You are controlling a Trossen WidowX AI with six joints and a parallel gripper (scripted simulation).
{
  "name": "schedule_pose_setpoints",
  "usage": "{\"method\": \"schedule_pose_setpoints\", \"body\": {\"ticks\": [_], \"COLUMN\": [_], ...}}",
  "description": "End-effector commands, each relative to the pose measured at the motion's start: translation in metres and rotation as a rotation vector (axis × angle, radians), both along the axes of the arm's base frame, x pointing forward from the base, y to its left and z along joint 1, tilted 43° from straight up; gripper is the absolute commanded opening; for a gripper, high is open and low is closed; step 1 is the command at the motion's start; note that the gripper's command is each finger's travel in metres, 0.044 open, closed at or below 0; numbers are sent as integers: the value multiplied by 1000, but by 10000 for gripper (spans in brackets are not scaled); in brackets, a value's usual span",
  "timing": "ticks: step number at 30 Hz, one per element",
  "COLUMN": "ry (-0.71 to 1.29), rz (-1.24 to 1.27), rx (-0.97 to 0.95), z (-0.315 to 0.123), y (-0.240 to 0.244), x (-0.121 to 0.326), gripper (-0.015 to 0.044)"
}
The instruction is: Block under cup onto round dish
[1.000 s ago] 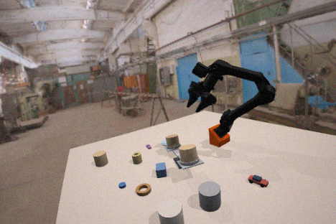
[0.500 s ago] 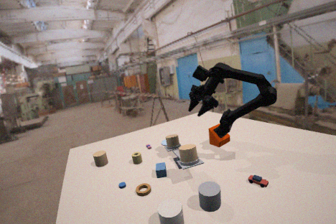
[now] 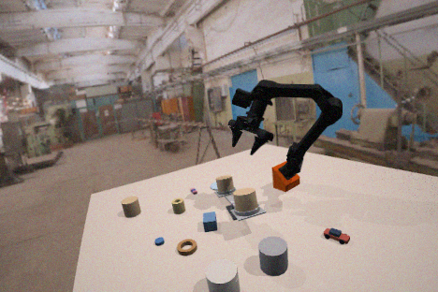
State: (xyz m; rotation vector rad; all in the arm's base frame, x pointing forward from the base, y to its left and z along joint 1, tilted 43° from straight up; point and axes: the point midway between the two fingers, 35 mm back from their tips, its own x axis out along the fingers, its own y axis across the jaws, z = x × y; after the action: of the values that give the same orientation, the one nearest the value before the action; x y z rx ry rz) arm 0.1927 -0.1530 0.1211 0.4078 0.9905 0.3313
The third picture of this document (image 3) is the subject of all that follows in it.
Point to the tan roll of tape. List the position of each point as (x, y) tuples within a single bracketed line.
[(178, 206)]

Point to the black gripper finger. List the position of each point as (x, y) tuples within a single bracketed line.
[(257, 145), (236, 134)]

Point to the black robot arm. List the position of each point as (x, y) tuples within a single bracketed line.
[(266, 90)]

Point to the red toy car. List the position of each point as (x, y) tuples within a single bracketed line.
[(337, 235)]

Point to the brown ring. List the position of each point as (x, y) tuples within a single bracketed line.
[(189, 251)]

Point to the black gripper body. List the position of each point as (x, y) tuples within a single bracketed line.
[(263, 134)]

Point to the white cylinder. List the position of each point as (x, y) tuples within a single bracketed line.
[(222, 276)]

